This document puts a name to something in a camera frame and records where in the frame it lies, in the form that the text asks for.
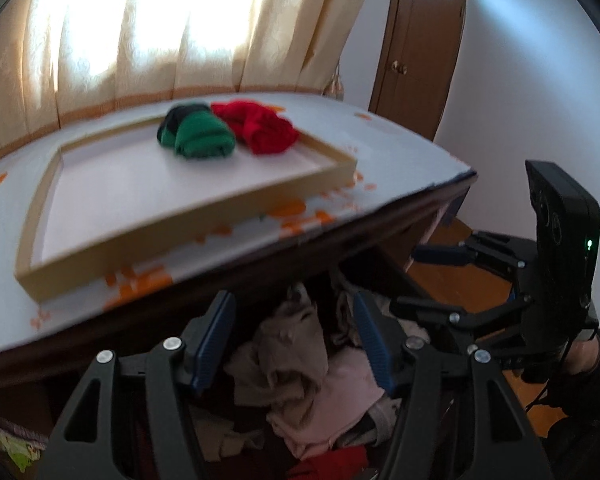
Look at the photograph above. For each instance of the pile of mixed underwear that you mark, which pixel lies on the pile of mixed underwear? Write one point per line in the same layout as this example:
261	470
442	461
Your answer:
300	360

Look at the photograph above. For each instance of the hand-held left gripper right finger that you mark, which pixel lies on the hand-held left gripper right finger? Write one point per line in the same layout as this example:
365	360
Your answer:
375	350

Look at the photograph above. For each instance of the curtain tassel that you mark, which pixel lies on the curtain tassel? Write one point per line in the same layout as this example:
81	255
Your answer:
336	85

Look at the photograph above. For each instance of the brown wooden door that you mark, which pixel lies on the brown wooden door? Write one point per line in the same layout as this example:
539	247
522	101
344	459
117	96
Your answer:
415	35

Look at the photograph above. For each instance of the green underwear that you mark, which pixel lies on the green underwear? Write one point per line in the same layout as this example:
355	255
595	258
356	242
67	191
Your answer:
202	135

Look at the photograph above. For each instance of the yellow green printed cloth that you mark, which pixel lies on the yellow green printed cloth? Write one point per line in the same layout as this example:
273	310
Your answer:
17	447

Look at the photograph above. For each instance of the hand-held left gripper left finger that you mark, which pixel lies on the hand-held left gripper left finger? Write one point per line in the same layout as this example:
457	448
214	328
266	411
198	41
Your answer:
210	345

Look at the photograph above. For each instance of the red underwear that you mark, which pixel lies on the red underwear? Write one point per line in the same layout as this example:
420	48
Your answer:
265	130

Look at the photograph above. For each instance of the shallow cardboard tray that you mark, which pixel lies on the shallow cardboard tray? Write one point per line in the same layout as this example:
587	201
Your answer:
180	180

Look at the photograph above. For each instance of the brass door knob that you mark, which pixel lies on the brass door knob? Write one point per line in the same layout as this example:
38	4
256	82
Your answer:
399	67

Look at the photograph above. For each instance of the cream and orange patterned curtain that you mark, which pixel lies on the cream and orange patterned curtain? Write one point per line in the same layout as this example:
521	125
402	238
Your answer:
180	25

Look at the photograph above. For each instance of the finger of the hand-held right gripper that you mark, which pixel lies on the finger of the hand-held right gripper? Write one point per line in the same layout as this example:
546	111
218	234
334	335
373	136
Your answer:
420	309
440	255

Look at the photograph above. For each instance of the white persimmon print tablecloth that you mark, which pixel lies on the white persimmon print tablecloth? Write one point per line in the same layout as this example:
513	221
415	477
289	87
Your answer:
405	160

